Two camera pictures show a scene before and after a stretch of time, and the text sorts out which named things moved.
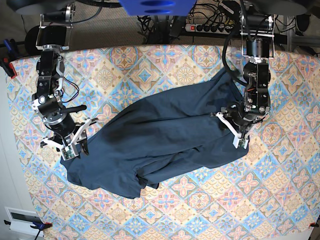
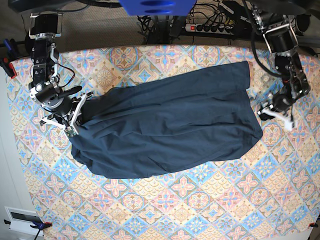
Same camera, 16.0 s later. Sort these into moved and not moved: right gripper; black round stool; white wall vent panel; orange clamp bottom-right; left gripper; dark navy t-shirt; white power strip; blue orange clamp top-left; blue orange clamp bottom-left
Moved: dark navy t-shirt; right gripper; left gripper
Not moved: white wall vent panel; white power strip; blue orange clamp top-left; orange clamp bottom-right; black round stool; blue orange clamp bottom-left
